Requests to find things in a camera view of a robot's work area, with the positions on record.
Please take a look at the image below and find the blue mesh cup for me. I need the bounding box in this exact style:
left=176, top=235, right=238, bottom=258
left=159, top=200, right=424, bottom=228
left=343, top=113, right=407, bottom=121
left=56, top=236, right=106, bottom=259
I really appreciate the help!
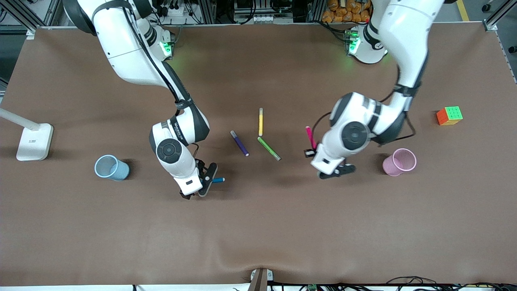
left=94, top=154, right=130, bottom=181

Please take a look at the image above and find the colourful puzzle cube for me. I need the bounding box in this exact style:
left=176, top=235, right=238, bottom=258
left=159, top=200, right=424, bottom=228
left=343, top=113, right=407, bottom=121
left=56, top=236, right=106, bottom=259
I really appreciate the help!
left=436, top=106, right=464, bottom=126

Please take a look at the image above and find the white lamp stand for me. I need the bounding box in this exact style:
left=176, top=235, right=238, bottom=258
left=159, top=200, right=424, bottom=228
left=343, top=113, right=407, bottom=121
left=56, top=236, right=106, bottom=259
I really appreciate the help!
left=0, top=108, right=54, bottom=162

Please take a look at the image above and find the pink mesh cup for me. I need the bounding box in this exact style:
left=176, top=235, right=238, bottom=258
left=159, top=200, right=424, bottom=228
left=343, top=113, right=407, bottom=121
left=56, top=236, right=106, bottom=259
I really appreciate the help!
left=382, top=148, right=417, bottom=177

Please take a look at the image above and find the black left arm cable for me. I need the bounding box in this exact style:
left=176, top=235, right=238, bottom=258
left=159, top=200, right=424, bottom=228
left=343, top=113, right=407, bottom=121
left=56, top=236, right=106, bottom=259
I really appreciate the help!
left=311, top=65, right=417, bottom=147

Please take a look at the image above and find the white power strip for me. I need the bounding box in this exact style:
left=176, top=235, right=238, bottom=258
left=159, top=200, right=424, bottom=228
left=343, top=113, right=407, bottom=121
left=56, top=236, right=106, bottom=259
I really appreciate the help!
left=156, top=0, right=190, bottom=17

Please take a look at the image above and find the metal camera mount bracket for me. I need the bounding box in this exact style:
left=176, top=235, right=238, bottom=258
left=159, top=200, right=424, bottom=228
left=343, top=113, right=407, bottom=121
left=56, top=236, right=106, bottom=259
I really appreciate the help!
left=250, top=268, right=274, bottom=291

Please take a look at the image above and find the black cable loop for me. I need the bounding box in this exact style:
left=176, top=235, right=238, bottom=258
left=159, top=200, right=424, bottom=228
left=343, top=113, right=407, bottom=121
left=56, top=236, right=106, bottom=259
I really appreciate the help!
left=386, top=276, right=439, bottom=287

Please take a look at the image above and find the green marker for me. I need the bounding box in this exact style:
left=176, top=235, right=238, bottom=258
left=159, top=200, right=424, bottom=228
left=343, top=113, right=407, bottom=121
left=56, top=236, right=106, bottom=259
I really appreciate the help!
left=257, top=137, right=282, bottom=161

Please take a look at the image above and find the pink marker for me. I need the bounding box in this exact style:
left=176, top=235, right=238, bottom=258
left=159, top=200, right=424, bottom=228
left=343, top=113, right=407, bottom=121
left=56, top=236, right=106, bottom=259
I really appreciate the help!
left=305, top=126, right=318, bottom=150

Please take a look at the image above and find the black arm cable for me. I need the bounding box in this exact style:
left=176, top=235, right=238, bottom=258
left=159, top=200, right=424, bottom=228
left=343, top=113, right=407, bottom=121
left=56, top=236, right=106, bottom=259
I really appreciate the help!
left=311, top=65, right=417, bottom=147
left=91, top=0, right=191, bottom=110

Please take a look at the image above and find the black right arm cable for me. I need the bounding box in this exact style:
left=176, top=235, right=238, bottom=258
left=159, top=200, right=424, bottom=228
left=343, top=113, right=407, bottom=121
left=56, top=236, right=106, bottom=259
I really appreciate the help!
left=91, top=0, right=191, bottom=110

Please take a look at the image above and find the pile of orange objects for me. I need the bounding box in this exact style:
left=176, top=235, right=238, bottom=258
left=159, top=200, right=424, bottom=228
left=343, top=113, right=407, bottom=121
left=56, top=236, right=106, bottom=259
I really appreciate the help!
left=322, top=0, right=372, bottom=23

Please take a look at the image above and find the purple marker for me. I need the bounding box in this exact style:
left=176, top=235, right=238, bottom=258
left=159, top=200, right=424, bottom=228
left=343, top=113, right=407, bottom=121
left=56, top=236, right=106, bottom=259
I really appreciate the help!
left=230, top=130, right=250, bottom=157

